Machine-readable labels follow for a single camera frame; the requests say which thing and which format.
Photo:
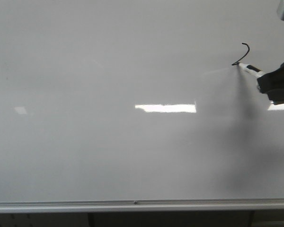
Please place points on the black whiteboard marker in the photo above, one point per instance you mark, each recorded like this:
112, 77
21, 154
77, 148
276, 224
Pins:
252, 70

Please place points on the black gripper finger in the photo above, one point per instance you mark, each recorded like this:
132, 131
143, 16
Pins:
276, 96
272, 81

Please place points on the white whiteboard with aluminium frame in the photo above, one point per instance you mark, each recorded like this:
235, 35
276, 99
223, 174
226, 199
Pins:
135, 105

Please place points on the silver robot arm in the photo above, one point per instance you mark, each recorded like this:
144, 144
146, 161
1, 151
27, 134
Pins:
280, 13

